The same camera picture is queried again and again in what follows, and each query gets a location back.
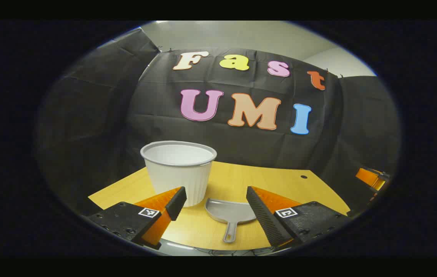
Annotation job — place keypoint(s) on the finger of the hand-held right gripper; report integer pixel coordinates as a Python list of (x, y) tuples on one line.
[(366, 176)]

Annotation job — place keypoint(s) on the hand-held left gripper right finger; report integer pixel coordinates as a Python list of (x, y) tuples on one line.
[(261, 215)]

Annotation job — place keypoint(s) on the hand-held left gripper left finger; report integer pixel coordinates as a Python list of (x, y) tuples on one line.
[(176, 203)]

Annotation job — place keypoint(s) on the white ribbed garbage bin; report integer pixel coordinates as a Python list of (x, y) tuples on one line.
[(176, 181)]

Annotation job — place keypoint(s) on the grey plastic dustpan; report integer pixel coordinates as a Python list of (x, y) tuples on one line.
[(226, 211)]

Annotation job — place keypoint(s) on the wooden desktop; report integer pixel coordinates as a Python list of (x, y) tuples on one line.
[(241, 177)]

